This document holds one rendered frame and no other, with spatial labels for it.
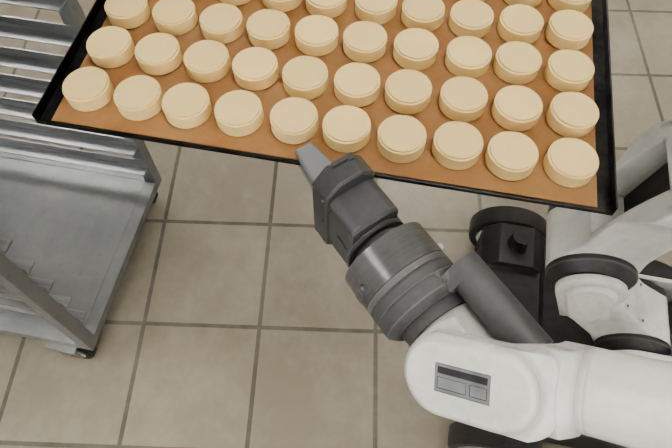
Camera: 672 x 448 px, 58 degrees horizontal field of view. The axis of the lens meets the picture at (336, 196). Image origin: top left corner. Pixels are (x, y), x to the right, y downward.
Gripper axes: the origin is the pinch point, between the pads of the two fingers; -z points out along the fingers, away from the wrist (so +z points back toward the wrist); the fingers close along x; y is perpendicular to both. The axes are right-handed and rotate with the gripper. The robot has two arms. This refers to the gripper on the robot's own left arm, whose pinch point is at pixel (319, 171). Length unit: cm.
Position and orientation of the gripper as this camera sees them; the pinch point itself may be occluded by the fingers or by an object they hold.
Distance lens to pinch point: 61.3
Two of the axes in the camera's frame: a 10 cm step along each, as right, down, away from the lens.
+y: -8.3, 4.8, -2.9
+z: 5.6, 7.1, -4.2
